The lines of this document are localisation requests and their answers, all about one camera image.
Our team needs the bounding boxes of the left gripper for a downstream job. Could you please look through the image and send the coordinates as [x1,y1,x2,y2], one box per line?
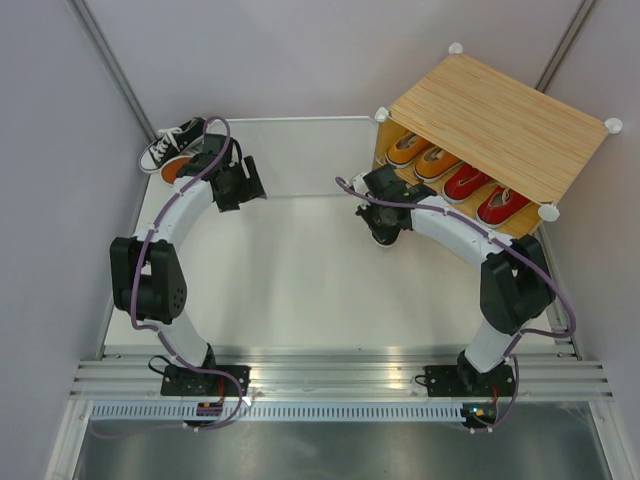
[216,157,266,214]

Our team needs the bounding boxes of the white cabinet door panel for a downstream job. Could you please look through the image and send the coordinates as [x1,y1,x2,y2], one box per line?
[229,116,378,198]

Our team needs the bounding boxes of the black sneaker white laces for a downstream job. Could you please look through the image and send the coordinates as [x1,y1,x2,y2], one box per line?
[138,117,205,174]

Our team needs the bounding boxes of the grey sneaker orange sole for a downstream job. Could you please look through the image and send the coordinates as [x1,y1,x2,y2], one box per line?
[160,156,192,185]

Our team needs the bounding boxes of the red sneaker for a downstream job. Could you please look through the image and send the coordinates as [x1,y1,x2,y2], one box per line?
[476,186,530,228]
[442,164,493,204]

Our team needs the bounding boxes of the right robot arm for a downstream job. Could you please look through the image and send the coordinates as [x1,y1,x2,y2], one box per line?
[345,165,556,397]

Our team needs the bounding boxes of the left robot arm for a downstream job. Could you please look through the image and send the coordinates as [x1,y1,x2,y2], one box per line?
[109,133,266,396]

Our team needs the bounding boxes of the wooden shoe cabinet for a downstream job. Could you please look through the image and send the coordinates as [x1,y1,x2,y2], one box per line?
[375,42,623,237]

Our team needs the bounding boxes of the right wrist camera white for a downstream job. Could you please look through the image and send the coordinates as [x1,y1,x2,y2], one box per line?
[347,172,369,195]

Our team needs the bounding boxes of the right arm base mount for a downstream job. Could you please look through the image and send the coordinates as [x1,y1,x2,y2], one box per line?
[413,363,516,400]

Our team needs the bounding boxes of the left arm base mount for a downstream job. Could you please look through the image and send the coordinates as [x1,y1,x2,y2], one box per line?
[147,355,250,398]

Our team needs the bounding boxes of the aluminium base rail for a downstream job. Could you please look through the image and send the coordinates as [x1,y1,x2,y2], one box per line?
[71,344,613,403]

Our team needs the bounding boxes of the white slotted cable duct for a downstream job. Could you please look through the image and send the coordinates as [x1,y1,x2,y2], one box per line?
[91,401,464,423]

